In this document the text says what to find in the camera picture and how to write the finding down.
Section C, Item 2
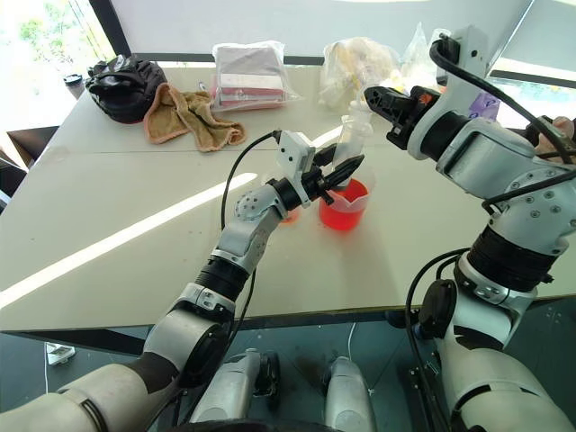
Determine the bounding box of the plastic bag with pink boxes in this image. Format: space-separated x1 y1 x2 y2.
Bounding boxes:
207 40 301 113

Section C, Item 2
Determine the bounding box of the clear crumpled plastic bag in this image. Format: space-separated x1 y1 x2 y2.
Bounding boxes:
398 22 449 89

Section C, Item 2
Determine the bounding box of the clear cup with red liquid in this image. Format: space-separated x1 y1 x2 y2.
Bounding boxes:
276 209 302 229
318 176 377 232

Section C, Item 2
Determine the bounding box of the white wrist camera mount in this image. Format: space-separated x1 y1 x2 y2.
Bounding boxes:
275 130 317 209
406 24 491 159

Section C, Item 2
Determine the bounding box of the white power strip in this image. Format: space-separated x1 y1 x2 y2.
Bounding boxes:
44 342 76 366

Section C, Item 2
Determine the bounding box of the black fabric bag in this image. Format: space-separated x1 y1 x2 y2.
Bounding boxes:
85 54 169 125

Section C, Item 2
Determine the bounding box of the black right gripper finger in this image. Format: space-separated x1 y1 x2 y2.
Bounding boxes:
364 85 411 110
373 106 409 128

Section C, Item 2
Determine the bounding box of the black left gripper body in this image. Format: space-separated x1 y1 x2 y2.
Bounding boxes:
301 163 335 204

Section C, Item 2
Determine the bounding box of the dark side cabinet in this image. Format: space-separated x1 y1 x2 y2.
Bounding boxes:
0 125 60 206

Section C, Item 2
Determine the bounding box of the white cup with dark lid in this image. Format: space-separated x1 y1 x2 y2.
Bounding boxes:
62 73 87 101

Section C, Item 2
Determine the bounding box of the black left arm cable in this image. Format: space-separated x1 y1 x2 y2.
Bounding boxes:
179 130 283 424

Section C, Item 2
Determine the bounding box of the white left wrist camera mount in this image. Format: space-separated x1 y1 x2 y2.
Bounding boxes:
275 130 317 209

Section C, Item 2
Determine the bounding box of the white floor cable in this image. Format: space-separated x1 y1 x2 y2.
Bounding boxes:
346 321 375 397

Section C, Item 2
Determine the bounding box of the silver robot leg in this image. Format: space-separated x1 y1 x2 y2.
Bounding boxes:
320 355 378 432
188 348 281 425

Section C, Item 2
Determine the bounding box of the person's bare hand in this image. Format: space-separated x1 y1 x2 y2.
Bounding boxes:
526 114 576 159

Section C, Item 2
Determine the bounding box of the plastic bag with yellowish items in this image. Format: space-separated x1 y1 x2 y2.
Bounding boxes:
318 36 402 111

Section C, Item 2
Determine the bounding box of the purple printed packet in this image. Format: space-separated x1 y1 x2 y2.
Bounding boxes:
467 92 500 122

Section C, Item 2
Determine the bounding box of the clear plastic bottle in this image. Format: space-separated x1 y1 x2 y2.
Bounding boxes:
332 99 374 185

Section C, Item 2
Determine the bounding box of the brown crumpled towel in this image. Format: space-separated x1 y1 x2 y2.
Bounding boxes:
143 82 248 154

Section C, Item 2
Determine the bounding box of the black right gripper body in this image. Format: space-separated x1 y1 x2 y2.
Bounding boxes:
385 85 440 148

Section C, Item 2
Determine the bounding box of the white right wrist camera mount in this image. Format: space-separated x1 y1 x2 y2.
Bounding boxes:
406 24 491 159

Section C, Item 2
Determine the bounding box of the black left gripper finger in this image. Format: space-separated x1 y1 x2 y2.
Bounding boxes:
324 153 366 191
312 144 340 167

